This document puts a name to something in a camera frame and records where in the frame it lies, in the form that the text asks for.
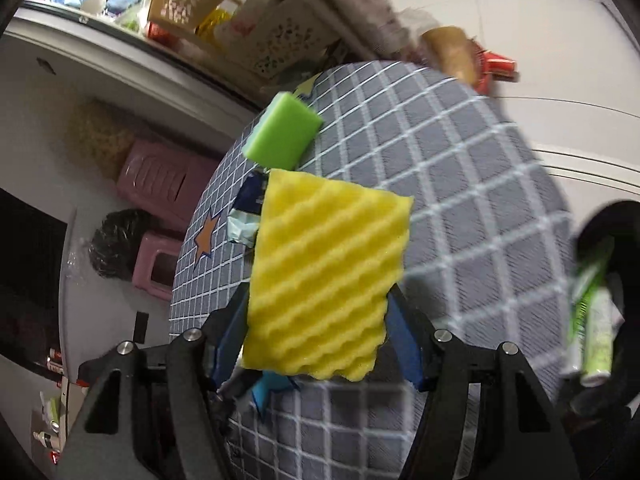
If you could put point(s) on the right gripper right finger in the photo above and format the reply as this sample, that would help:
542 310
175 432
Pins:
518 436

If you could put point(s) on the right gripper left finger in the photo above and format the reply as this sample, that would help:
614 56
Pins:
157 413

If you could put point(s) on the white green bottle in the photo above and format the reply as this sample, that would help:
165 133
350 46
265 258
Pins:
586 282

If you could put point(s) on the dark blue foil bag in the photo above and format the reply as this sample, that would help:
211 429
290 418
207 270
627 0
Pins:
243 218

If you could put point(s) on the yellow sponge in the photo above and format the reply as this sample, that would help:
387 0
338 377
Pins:
327 253

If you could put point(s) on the green sponge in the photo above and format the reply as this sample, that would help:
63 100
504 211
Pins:
283 132

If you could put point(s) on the green drink bottle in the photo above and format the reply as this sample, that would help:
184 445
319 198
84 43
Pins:
598 356

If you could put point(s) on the black trash bin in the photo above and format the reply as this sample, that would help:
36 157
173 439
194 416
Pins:
612 234

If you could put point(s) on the black plastic bag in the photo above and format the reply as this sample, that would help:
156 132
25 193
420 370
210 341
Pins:
114 247

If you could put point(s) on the small pink stool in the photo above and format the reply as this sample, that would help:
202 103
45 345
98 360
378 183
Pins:
155 267

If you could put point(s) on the grey checked tablecloth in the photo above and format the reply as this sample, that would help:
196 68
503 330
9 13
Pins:
487 259

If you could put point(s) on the pink plastic stool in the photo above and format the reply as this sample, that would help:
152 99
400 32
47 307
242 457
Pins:
165 182

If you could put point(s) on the red plastic basket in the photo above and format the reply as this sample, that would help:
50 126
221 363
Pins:
483 75

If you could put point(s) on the beige plastic storage rack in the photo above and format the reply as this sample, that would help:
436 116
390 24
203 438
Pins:
262 37

